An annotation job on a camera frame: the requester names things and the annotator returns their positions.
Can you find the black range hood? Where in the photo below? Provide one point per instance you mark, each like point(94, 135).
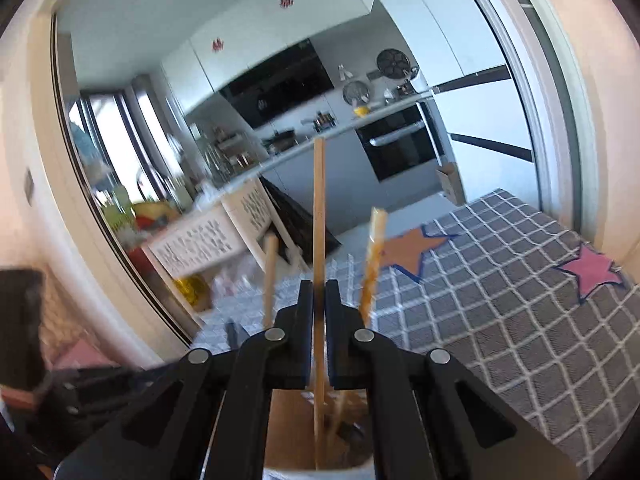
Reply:
point(280, 85)

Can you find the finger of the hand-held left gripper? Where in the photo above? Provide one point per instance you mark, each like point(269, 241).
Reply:
point(100, 390)

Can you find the patterned bamboo chopstick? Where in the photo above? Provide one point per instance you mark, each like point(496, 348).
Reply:
point(374, 250)

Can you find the steel cooking pot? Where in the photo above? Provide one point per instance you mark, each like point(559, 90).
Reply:
point(324, 122)

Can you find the cream plastic storage cart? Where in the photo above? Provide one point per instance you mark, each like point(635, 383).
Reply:
point(200, 245)

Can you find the countertop dish rack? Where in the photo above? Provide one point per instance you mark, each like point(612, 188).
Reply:
point(232, 150)

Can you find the wooden chopstick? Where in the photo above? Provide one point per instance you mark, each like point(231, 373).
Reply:
point(319, 210)
point(270, 280)

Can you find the gold foil decoration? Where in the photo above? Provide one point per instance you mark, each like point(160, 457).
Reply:
point(192, 292)

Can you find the green yellow bowl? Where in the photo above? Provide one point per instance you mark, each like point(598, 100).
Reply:
point(140, 210)

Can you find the clear plastic bag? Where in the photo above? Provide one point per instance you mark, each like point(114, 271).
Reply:
point(235, 280)

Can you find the grey checked tablecloth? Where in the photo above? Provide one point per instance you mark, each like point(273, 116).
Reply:
point(500, 310)

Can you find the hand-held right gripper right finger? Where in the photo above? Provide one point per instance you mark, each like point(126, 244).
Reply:
point(342, 345)

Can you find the black built-in oven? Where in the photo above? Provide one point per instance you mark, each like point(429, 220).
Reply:
point(400, 140)

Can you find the cream plastic utensil holder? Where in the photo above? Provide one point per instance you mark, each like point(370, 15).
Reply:
point(290, 435)

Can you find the round hanging strainer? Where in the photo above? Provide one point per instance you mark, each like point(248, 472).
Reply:
point(356, 91)

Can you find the white upper cabinets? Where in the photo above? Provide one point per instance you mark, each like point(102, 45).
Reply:
point(240, 45)

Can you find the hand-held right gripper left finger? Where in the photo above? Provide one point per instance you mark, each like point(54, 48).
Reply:
point(295, 340)

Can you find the grey wall switch panel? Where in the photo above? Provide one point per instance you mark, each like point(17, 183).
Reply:
point(29, 187)

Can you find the round black hanging pan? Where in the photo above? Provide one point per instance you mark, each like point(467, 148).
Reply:
point(391, 62)

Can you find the black wok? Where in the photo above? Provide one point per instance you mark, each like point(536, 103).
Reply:
point(279, 141)

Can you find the white fridge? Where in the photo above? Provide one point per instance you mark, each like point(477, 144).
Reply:
point(475, 110)

